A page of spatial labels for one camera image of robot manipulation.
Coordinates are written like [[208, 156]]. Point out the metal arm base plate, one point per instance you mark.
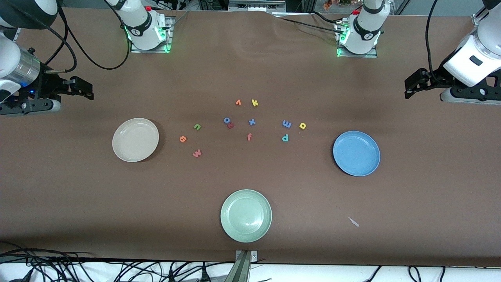
[[172, 27], [371, 55]]

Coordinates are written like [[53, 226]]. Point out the white paper scrap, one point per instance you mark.
[[353, 221]]

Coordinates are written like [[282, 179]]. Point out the pink foam letter w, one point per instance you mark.
[[197, 153]]

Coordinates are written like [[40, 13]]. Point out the grey metal box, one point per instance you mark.
[[256, 5]]

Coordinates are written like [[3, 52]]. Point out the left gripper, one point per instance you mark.
[[437, 76]]

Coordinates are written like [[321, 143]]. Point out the small orange decoration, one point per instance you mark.
[[328, 4]]

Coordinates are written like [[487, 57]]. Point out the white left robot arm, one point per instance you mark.
[[364, 35]]

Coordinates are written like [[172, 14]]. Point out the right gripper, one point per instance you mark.
[[47, 85]]

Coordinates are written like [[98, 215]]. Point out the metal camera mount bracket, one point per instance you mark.
[[242, 270]]

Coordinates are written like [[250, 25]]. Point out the blue foam letter m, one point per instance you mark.
[[286, 124]]

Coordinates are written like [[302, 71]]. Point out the brown table cover sheet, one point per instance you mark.
[[250, 172]]

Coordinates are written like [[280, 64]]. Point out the aluminium frame rail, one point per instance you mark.
[[476, 19], [16, 33]]

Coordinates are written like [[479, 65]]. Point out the pale green round plate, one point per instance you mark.
[[246, 216]]

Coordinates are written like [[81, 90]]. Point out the beige round plate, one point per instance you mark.
[[135, 140]]

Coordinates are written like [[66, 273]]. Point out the blue round plate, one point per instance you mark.
[[356, 153]]

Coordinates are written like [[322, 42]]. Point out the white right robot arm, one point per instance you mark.
[[143, 31]]

